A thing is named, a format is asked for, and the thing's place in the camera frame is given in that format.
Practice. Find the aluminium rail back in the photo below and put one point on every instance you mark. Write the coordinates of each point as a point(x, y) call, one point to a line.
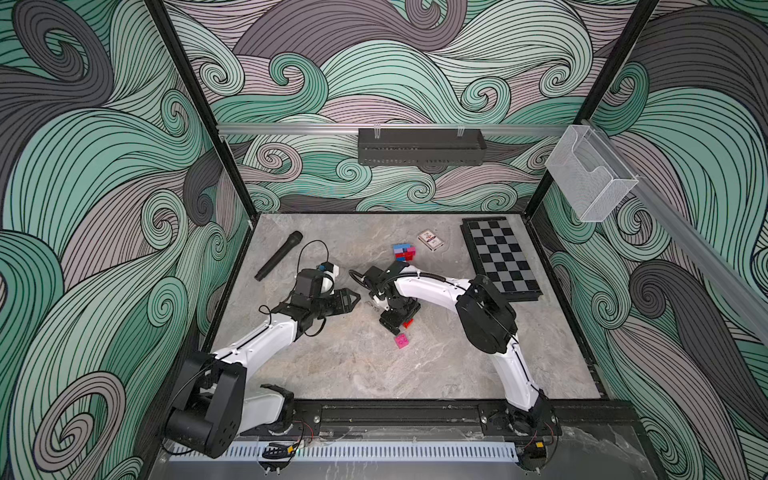
point(328, 129)

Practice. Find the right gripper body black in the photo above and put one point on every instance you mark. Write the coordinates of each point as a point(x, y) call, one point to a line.
point(395, 317)

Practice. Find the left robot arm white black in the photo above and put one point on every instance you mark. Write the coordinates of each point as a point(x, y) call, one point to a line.
point(209, 409)

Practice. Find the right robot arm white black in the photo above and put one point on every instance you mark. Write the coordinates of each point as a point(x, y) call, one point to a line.
point(488, 322)

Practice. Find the playing card box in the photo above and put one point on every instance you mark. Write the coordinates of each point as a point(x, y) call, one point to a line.
point(431, 240)

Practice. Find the aluminium rail right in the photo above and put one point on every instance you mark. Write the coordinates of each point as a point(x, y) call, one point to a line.
point(737, 293)

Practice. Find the clear plastic wall bin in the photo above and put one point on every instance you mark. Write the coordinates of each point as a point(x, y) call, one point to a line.
point(590, 172)

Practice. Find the aluminium rail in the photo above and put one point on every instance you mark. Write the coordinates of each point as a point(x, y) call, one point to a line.
point(737, 293)
point(328, 129)

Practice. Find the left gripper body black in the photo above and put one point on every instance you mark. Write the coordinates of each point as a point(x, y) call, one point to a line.
point(319, 308)

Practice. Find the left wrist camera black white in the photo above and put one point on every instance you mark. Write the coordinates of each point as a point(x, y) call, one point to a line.
point(318, 282)

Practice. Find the black wall tray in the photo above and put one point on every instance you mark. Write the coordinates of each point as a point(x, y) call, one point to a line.
point(421, 148)

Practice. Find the black microphone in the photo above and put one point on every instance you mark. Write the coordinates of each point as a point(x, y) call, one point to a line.
point(293, 240)

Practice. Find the white slotted cable duct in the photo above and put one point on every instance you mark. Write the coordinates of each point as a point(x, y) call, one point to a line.
point(391, 451)

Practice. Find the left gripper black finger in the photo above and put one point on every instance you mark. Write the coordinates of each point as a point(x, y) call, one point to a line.
point(341, 309)
point(348, 296)

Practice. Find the black grey chessboard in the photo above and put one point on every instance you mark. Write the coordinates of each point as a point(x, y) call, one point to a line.
point(495, 253)

